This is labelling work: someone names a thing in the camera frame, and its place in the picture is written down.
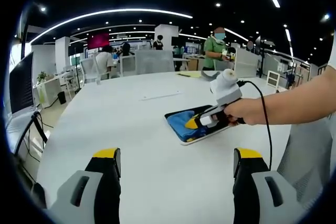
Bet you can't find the red wall screen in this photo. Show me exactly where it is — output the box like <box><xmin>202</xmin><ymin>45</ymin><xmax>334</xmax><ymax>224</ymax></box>
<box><xmin>87</xmin><ymin>33</ymin><xmax>110</xmax><ymax>50</ymax></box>

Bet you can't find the yellow paper pad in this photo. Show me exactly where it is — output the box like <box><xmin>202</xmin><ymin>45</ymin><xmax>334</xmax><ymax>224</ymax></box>
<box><xmin>176</xmin><ymin>71</ymin><xmax>202</xmax><ymax>79</ymax></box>

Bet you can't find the blue cleaning cloth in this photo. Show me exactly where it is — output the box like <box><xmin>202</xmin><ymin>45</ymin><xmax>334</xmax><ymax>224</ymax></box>
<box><xmin>167</xmin><ymin>111</ymin><xmax>211</xmax><ymax>142</ymax></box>

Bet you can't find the grey curved object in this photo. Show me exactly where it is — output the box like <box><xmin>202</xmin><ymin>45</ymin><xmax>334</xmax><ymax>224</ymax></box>
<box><xmin>201</xmin><ymin>70</ymin><xmax>222</xmax><ymax>82</ymax></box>

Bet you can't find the curved ceiling light strip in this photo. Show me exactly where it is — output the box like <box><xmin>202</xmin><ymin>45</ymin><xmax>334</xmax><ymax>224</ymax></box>
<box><xmin>30</xmin><ymin>8</ymin><xmax>194</xmax><ymax>44</ymax></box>

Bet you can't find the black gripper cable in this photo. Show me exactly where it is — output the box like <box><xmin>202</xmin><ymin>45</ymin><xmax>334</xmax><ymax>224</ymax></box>
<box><xmin>236</xmin><ymin>80</ymin><xmax>273</xmax><ymax>172</ymax></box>

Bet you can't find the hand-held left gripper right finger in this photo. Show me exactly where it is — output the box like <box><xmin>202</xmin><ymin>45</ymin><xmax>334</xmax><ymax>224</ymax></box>
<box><xmin>233</xmin><ymin>147</ymin><xmax>308</xmax><ymax>224</ymax></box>

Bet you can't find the grey mesh office chair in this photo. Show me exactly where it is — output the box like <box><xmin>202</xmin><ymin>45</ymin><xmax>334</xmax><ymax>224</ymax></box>
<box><xmin>277</xmin><ymin>115</ymin><xmax>336</xmax><ymax>210</ymax></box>

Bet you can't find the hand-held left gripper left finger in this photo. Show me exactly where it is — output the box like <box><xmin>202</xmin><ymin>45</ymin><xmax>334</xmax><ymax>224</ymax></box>
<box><xmin>48</xmin><ymin>147</ymin><xmax>122</xmax><ymax>224</ymax></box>

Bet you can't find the computer monitor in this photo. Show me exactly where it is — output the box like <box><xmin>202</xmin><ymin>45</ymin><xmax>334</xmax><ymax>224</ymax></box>
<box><xmin>9</xmin><ymin>50</ymin><xmax>36</xmax><ymax>116</ymax></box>

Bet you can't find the white office chair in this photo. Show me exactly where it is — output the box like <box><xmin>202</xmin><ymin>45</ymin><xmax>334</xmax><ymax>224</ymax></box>
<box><xmin>80</xmin><ymin>57</ymin><xmax>100</xmax><ymax>84</ymax></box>

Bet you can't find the small white framed panel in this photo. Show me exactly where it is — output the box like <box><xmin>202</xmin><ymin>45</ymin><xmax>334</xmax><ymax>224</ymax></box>
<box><xmin>267</xmin><ymin>70</ymin><xmax>280</xmax><ymax>87</ymax></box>

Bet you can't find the white partition board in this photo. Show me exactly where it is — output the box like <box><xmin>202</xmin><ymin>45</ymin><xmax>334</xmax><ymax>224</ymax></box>
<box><xmin>234</xmin><ymin>48</ymin><xmax>260</xmax><ymax>78</ymax></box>

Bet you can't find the person's right hand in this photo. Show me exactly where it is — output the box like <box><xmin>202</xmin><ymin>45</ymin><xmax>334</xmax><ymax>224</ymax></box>
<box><xmin>225</xmin><ymin>97</ymin><xmax>266</xmax><ymax>126</ymax></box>

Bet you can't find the grey partition screen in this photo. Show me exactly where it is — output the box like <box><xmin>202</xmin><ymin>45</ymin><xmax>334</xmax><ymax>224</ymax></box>
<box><xmin>135</xmin><ymin>50</ymin><xmax>175</xmax><ymax>72</ymax></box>

